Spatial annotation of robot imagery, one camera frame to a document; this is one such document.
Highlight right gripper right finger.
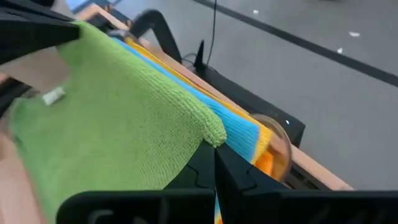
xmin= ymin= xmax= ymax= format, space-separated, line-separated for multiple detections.
xmin=213 ymin=142 xmax=398 ymax=224

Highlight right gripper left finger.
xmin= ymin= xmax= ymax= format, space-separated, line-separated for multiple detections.
xmin=55 ymin=139 xmax=216 ymax=224

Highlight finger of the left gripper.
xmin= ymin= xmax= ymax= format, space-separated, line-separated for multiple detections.
xmin=0 ymin=22 xmax=80 ymax=65
xmin=0 ymin=0 xmax=75 ymax=23

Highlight yellow microfiber towel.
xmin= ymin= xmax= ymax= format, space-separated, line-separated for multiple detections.
xmin=126 ymin=37 xmax=274 ymax=165

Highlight blue microfiber towel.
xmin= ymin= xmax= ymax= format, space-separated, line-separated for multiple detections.
xmin=111 ymin=36 xmax=261 ymax=163

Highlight green microfiber towel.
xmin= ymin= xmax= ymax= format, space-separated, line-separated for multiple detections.
xmin=9 ymin=20 xmax=228 ymax=223

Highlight clear plastic bin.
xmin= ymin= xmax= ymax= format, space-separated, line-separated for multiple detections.
xmin=107 ymin=29 xmax=294 ymax=183

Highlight thin black floor cable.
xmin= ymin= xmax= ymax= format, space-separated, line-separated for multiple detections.
xmin=205 ymin=0 xmax=218 ymax=68

